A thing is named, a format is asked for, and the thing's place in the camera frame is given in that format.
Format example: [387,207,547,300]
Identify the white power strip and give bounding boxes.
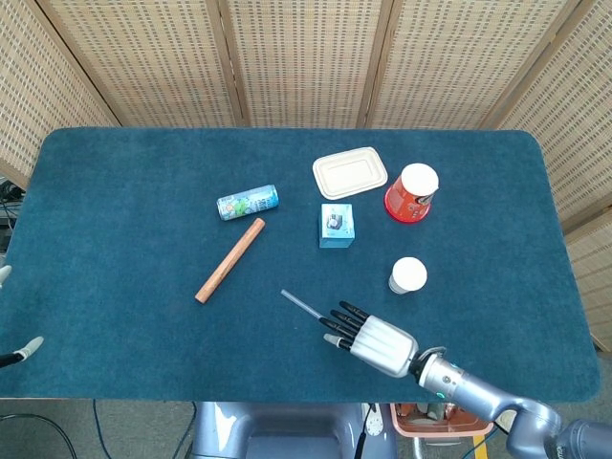
[364,404,384,438]

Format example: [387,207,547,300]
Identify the large red paper cup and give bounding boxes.
[382,163,441,224]

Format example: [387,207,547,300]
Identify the black floor cable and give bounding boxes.
[0,412,78,459]

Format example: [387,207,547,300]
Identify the dark blue table mat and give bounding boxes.
[0,126,602,404]

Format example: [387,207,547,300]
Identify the beige rectangular food container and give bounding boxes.
[312,145,389,201]

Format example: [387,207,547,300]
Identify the left robot hand grey fingertips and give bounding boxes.
[0,264,46,369]

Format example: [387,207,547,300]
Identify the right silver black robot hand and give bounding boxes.
[318,300,420,380]

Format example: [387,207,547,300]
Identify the blue floor cable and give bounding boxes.
[92,399,106,459]

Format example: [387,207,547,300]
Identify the green floor cable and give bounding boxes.
[172,401,198,459]

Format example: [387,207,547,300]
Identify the small white paper cup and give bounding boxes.
[387,256,428,295]

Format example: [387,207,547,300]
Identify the thin grey pen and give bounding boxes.
[279,289,332,323]

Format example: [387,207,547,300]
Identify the pink plastic basket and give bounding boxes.
[388,402,494,438]

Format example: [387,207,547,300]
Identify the grey robot torso base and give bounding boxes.
[188,401,399,459]

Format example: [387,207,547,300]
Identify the woven bamboo folding screen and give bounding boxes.
[0,0,612,354]

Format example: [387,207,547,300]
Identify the wooden round rod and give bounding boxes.
[193,217,267,304]

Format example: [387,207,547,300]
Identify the light blue cardboard box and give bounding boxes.
[317,203,357,251]

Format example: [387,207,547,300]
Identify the blue green drink can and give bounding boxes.
[215,184,280,222]

